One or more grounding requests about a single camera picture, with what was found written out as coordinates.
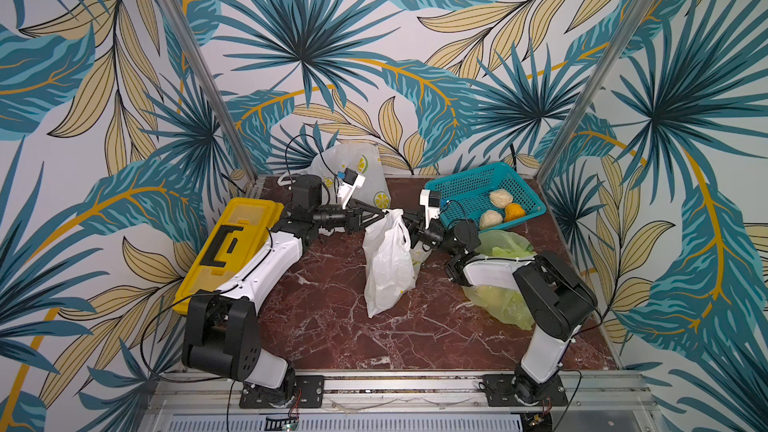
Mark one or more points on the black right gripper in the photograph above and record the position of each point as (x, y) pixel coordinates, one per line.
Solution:
(422, 234)

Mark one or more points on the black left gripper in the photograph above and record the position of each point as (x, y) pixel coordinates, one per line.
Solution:
(353, 217)

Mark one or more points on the white lemon plastic bag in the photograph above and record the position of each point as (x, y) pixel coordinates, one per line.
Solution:
(393, 261)

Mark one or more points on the green avocado plastic bag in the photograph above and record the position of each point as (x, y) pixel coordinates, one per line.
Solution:
(505, 305)

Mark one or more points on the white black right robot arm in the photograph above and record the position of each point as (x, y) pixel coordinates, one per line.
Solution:
(557, 298)

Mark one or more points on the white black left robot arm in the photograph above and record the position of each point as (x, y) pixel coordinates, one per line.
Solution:
(222, 327)

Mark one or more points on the teal plastic basket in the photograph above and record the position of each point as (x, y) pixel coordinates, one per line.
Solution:
(469, 192)

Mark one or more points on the orange pear right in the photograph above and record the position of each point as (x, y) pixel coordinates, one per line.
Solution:
(513, 211)

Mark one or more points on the yellow tool box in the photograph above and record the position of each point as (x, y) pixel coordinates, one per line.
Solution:
(237, 236)

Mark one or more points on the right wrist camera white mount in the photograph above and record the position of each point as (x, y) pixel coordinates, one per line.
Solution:
(430, 200)

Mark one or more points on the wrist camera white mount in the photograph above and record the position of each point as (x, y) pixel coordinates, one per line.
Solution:
(349, 181)
(430, 200)

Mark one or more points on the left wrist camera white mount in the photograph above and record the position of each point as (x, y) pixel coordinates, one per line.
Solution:
(349, 181)

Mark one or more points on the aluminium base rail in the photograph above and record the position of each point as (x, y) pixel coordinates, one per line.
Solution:
(421, 400)

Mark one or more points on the aluminium left frame post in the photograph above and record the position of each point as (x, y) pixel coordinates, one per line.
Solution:
(189, 46)

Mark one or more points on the aluminium frame post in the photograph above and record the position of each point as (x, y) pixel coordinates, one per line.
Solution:
(189, 46)
(623, 34)

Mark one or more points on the aluminium right frame post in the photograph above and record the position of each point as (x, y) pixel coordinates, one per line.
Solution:
(623, 34)

